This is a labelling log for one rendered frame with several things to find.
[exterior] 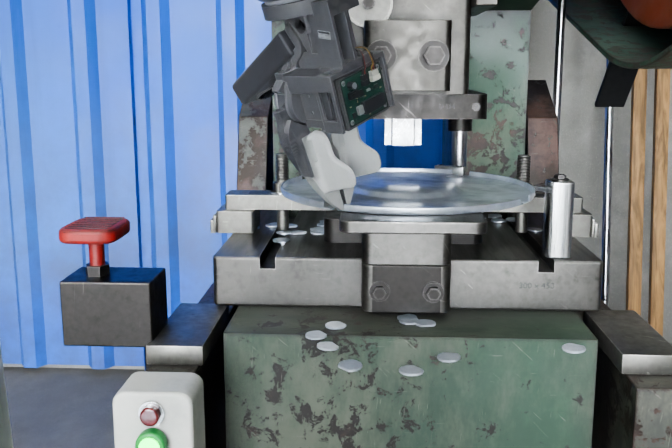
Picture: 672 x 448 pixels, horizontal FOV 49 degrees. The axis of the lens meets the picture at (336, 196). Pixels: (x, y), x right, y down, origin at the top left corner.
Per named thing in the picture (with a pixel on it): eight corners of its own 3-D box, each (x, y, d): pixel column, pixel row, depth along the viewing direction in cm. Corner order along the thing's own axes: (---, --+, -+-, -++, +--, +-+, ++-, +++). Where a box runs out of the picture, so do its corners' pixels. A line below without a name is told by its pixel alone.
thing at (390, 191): (570, 186, 89) (570, 180, 89) (465, 228, 66) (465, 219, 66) (368, 167, 106) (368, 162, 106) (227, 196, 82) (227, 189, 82)
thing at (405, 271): (484, 355, 71) (489, 217, 68) (338, 352, 71) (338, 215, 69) (456, 281, 95) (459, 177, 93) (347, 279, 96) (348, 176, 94)
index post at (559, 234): (572, 258, 85) (576, 176, 83) (545, 258, 85) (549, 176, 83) (565, 252, 88) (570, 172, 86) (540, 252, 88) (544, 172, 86)
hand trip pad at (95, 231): (115, 302, 75) (111, 229, 74) (57, 301, 76) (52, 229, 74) (136, 283, 82) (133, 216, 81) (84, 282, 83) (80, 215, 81)
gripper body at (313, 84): (342, 143, 64) (308, 4, 59) (278, 136, 70) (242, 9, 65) (398, 110, 68) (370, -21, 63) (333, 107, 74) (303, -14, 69)
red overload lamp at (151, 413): (162, 430, 67) (161, 405, 67) (136, 430, 67) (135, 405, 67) (165, 425, 68) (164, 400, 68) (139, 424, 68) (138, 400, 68)
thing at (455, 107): (487, 140, 90) (489, 94, 89) (322, 139, 91) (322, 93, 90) (470, 129, 105) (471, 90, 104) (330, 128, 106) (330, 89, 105)
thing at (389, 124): (421, 146, 95) (422, 117, 94) (384, 145, 95) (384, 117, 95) (420, 143, 98) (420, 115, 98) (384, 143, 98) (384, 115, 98)
